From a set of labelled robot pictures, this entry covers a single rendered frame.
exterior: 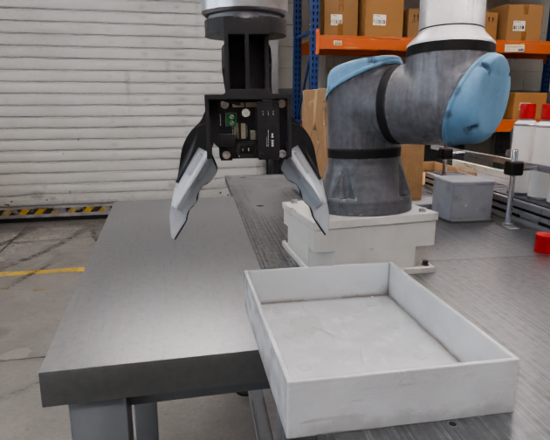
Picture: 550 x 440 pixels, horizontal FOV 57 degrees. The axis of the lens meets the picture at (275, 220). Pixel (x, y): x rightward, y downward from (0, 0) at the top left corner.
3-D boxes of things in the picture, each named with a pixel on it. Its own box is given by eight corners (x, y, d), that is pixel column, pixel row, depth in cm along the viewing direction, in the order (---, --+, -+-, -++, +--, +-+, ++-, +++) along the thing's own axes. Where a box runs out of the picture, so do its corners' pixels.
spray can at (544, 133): (558, 200, 111) (570, 103, 106) (536, 201, 110) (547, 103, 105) (542, 195, 116) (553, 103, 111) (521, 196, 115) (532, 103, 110)
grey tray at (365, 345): (513, 411, 44) (519, 359, 43) (286, 438, 40) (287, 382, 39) (389, 296, 70) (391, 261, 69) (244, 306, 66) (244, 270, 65)
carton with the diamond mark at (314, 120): (422, 201, 126) (429, 87, 119) (326, 203, 122) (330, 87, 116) (378, 182, 155) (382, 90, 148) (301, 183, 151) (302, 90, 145)
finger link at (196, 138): (162, 173, 48) (214, 94, 47) (164, 171, 49) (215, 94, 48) (204, 201, 49) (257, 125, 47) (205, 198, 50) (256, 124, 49)
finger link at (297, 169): (332, 248, 46) (271, 167, 44) (322, 231, 52) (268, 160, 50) (360, 228, 46) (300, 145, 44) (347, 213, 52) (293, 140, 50)
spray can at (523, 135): (535, 195, 117) (546, 103, 112) (515, 195, 116) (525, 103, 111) (521, 191, 122) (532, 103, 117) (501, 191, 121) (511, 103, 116)
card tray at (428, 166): (476, 184, 162) (477, 172, 161) (398, 187, 158) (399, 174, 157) (434, 172, 191) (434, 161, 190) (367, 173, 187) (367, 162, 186)
